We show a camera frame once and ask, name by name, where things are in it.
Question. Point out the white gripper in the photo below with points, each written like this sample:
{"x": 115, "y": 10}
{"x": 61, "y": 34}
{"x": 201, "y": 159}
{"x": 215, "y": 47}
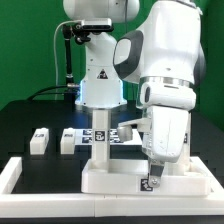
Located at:
{"x": 164, "y": 139}

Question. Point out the white desk top tray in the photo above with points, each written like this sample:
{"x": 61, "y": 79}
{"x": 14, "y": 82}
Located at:
{"x": 130, "y": 177}

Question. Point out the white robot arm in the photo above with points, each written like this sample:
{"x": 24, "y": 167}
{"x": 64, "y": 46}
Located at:
{"x": 164, "y": 58}

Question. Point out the fiducial marker sheet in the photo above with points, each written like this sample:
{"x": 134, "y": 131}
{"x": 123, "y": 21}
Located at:
{"x": 85, "y": 137}

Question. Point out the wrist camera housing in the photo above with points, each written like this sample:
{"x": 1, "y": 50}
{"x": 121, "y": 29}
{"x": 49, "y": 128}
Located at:
{"x": 124, "y": 129}

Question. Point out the white U-shaped obstacle frame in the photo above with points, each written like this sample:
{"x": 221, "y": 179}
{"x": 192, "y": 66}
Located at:
{"x": 87, "y": 205}

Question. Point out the grey camera on mount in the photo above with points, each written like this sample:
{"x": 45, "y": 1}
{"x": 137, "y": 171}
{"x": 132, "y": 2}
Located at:
{"x": 97, "y": 25}

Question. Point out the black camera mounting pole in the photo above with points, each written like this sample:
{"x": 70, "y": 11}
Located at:
{"x": 80, "y": 36}

